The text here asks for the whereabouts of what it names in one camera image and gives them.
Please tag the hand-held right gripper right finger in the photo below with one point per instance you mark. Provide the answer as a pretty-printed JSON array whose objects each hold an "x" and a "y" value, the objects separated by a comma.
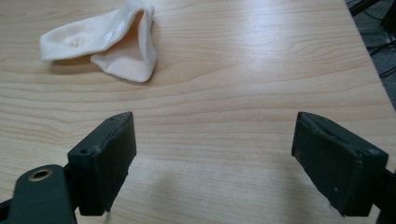
[{"x": 336, "y": 165}]

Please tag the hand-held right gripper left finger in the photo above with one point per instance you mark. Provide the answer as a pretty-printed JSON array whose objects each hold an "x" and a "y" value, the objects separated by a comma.
[{"x": 102, "y": 161}]

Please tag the black metal stand leg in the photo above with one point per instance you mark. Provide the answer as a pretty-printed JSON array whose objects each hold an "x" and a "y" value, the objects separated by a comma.
[{"x": 361, "y": 6}]

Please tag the white sock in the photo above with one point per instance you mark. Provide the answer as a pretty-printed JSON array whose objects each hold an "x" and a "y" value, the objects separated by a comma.
[{"x": 124, "y": 53}]

